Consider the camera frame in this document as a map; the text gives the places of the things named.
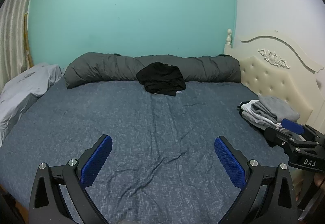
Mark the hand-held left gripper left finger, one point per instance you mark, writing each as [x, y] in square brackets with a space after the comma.
[96, 160]

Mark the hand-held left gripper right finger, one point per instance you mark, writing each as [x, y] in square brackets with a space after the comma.
[229, 163]

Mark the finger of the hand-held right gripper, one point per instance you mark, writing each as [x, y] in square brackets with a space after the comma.
[293, 126]
[278, 137]

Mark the black sweater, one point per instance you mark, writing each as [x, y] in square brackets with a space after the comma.
[161, 78]

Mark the grey folded garment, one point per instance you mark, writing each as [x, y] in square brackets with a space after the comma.
[276, 107]

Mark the bed with blue-grey sheet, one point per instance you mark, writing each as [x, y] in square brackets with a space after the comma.
[127, 125]

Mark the cream tufted headboard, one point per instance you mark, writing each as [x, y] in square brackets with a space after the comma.
[276, 79]

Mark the dark grey rolled duvet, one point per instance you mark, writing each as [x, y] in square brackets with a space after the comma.
[101, 68]

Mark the light grey crumpled sheet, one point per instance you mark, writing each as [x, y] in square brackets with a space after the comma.
[22, 89]

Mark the beige striped curtain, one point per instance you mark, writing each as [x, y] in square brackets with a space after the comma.
[15, 23]

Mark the wooden frame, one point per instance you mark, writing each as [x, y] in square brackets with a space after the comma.
[26, 41]

